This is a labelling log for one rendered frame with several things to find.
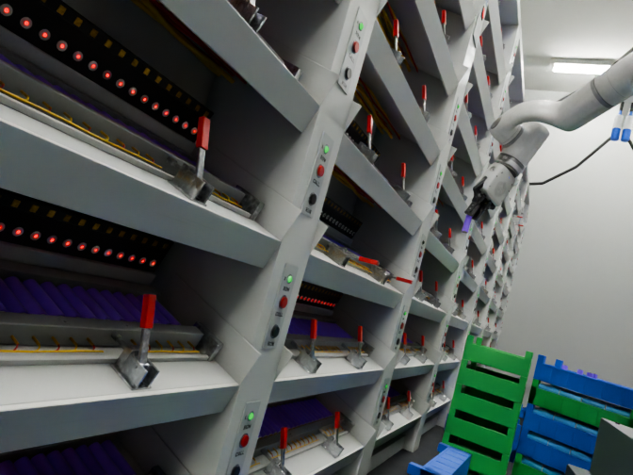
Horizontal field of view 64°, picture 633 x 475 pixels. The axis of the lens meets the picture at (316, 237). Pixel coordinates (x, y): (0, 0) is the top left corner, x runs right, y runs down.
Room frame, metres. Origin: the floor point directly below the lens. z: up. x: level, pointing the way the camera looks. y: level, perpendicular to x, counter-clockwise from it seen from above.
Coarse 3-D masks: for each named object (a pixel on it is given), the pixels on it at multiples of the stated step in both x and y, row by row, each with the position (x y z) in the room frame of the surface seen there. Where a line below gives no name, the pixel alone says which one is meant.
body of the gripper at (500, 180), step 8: (488, 168) 1.45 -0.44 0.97; (496, 168) 1.43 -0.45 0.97; (504, 168) 1.43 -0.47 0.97; (480, 176) 1.46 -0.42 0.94; (488, 176) 1.43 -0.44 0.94; (496, 176) 1.43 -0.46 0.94; (504, 176) 1.44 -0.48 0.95; (512, 176) 1.45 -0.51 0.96; (488, 184) 1.42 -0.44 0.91; (496, 184) 1.43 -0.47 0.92; (504, 184) 1.45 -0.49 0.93; (512, 184) 1.47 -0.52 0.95; (488, 192) 1.43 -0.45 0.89; (496, 192) 1.45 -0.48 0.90; (504, 192) 1.47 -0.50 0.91; (488, 200) 1.51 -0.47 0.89; (496, 200) 1.46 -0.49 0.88
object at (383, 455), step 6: (396, 438) 1.87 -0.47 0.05; (402, 438) 1.92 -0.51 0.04; (384, 444) 1.75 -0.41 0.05; (390, 444) 1.77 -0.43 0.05; (396, 444) 1.84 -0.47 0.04; (402, 444) 1.95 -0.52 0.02; (378, 450) 1.65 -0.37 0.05; (384, 450) 1.71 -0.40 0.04; (390, 450) 1.78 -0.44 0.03; (396, 450) 1.87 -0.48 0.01; (372, 456) 1.58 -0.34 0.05; (378, 456) 1.64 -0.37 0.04; (384, 456) 1.73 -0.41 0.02; (390, 456) 1.80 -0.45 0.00; (372, 462) 1.59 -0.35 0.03; (378, 462) 1.66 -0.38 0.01; (372, 468) 1.61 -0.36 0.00; (336, 474) 1.33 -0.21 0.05
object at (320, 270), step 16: (320, 224) 0.77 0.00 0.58; (352, 240) 1.36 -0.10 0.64; (320, 256) 0.83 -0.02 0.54; (368, 256) 1.37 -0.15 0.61; (304, 272) 0.80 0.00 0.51; (320, 272) 0.84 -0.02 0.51; (336, 272) 0.89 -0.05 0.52; (352, 272) 0.95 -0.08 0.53; (400, 272) 1.32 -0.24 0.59; (336, 288) 0.94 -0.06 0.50; (352, 288) 1.00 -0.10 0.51; (368, 288) 1.08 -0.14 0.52; (384, 288) 1.16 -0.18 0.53; (400, 288) 1.32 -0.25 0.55; (384, 304) 1.24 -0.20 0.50
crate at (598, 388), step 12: (540, 360) 1.65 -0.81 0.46; (540, 372) 1.65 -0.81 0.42; (552, 372) 1.62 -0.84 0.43; (564, 372) 1.60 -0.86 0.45; (552, 384) 1.62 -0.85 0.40; (564, 384) 1.59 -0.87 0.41; (576, 384) 1.57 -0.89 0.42; (588, 384) 1.55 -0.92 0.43; (600, 384) 1.52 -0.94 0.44; (612, 384) 1.50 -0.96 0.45; (600, 396) 1.52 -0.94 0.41; (612, 396) 1.50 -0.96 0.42; (624, 396) 1.48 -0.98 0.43
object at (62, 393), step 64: (0, 192) 0.49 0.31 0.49; (0, 256) 0.53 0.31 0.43; (64, 256) 0.59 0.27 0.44; (128, 256) 0.67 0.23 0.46; (0, 320) 0.44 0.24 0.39; (64, 320) 0.50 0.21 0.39; (128, 320) 0.60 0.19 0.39; (192, 320) 0.73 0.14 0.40; (0, 384) 0.41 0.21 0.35; (64, 384) 0.46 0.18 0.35; (128, 384) 0.52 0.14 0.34; (192, 384) 0.61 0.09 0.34; (0, 448) 0.41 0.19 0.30
